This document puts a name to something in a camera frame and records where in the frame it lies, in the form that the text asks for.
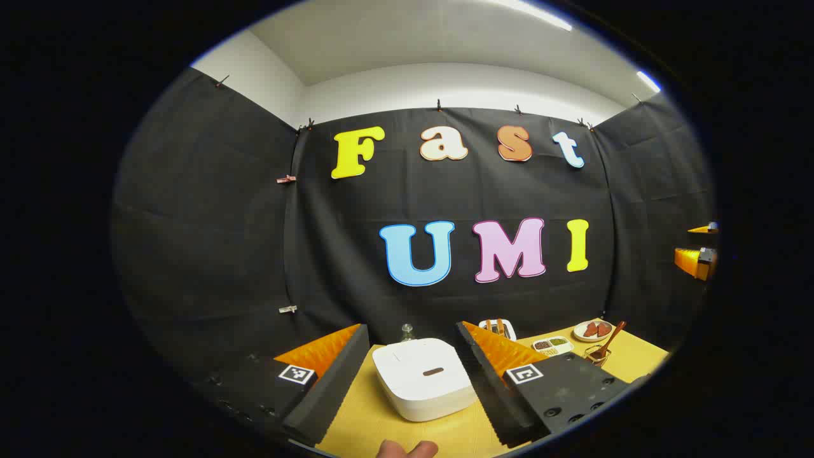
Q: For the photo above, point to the round white plate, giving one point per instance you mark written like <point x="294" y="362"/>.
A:
<point x="580" y="334"/>

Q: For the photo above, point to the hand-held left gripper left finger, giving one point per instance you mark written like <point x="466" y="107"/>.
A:
<point x="331" y="394"/>

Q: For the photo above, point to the white divided dish with grains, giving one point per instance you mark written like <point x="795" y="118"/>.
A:
<point x="552" y="346"/>

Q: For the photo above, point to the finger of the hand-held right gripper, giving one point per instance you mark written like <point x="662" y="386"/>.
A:
<point x="703" y="229"/>
<point x="690" y="261"/>

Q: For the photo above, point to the short ceiling light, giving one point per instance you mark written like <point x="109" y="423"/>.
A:
<point x="648" y="81"/>

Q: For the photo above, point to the white toaster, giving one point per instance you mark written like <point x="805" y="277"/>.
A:
<point x="510" y="333"/>

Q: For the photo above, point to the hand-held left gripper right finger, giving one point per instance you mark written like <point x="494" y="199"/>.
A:
<point x="496" y="401"/>

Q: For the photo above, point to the small glass bottle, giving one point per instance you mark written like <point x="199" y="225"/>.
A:
<point x="407" y="332"/>

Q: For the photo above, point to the brown wooden spoon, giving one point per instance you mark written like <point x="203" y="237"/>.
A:
<point x="613" y="337"/>

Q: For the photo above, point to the white rice cooker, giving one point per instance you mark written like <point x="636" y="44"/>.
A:
<point x="420" y="394"/>

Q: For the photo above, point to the black backdrop cloth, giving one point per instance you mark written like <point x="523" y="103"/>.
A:
<point x="222" y="222"/>

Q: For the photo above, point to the red meat piece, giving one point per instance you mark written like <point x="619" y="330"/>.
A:
<point x="604" y="329"/>
<point x="591" y="329"/>

